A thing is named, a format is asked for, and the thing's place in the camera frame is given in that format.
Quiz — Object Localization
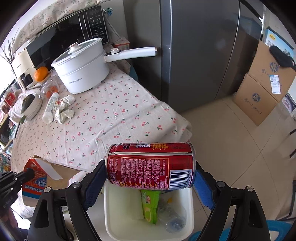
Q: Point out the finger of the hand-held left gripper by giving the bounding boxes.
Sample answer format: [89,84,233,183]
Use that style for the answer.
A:
[14,168,35,186]

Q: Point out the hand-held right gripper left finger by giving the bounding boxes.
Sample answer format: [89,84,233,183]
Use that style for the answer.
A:
[27,159,107,241]

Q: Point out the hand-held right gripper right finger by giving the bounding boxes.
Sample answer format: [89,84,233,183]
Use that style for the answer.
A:
[193,166,271,241]

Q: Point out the red blue cardboard box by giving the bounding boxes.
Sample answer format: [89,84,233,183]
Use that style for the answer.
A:
[22,158,82,202]

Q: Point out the clear plastic bottle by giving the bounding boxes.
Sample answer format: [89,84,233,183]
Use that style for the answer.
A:
[157,197,186,233]

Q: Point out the white plastic bin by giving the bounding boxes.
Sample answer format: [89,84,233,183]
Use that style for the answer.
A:
[104,179,194,241]

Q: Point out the red drink can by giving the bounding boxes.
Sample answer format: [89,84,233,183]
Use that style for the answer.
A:
[105,142,196,190]

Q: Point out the green snack packet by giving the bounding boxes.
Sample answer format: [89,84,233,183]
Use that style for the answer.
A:
[141,189,160,224]

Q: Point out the white bowl with dark lid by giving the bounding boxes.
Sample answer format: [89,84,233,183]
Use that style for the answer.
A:
[20,92,43,121]

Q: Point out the cherry print tablecloth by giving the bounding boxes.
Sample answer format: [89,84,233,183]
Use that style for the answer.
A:
[8,44,192,218]

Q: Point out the crumpled white tissue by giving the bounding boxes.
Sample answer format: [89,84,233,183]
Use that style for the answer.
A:
[54,103,74,124]

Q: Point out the dark green squash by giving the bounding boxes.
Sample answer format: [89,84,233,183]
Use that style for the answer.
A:
[21,95,35,114]

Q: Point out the white tube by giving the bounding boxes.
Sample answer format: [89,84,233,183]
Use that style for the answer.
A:
[42,92,59,124]

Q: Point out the red label spice jar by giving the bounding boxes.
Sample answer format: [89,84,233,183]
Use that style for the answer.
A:
[5,92,17,107]

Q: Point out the crumpled white red wrapper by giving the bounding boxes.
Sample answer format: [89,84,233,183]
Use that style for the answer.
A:
[58,95,75,106]

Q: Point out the glass jar wooden lid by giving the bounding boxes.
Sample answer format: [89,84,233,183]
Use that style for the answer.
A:
[41,77,60,98]

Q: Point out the plain cardboard box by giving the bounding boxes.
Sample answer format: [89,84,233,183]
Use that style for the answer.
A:
[232,73,279,127]

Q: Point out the black chair legs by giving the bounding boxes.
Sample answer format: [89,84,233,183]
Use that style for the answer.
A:
[288,130,296,158]

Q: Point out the orange fruit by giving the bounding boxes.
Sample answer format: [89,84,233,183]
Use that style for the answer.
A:
[35,67,49,82]

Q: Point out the cream countertop appliance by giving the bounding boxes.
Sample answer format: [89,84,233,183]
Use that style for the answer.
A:
[11,50,41,90]

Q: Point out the blue white printed bag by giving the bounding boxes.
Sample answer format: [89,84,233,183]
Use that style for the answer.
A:
[282,93,296,114]

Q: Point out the dried branches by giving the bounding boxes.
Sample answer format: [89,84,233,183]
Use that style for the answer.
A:
[0,39,16,65]

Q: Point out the grey refrigerator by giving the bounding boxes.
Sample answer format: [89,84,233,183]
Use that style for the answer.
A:
[122,0,264,114]

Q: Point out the glass pot lid white knob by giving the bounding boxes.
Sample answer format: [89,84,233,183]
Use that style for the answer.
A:
[52,38,103,66]

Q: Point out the cardboard box with shipping label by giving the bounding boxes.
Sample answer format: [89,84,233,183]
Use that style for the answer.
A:
[247,41,296,102]

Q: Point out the small red box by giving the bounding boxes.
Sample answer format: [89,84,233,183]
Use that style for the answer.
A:
[114,37,130,50]

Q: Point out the black microwave oven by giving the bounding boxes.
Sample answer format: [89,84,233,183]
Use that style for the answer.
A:
[25,6,109,70]

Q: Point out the floral appliance cover cloth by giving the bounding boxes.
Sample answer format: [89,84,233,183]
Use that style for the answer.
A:
[11,0,104,47]

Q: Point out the blue printed box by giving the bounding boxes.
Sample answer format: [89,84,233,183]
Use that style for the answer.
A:
[264,27,295,56]

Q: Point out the white electric pot with handle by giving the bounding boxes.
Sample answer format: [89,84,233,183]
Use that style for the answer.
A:
[51,38,159,94]

